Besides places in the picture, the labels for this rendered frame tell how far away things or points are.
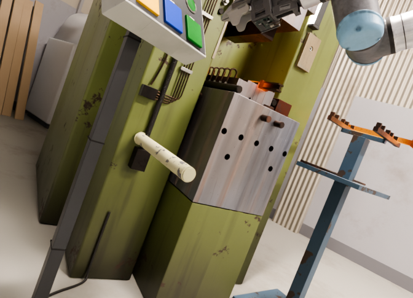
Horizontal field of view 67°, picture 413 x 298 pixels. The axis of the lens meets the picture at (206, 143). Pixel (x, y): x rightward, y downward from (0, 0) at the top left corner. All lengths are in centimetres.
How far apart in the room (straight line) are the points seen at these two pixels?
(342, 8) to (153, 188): 96
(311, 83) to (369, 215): 208
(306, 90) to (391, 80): 209
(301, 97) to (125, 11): 111
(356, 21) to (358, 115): 293
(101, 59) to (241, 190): 91
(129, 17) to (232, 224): 91
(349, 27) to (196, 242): 94
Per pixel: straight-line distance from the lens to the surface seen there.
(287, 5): 85
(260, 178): 136
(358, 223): 356
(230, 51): 180
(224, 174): 124
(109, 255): 143
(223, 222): 133
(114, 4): 80
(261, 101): 134
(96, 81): 164
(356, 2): 77
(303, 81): 169
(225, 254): 143
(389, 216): 353
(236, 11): 90
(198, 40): 98
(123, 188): 131
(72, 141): 167
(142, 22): 84
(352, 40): 77
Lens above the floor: 77
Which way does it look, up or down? 4 degrees down
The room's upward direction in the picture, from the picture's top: 21 degrees clockwise
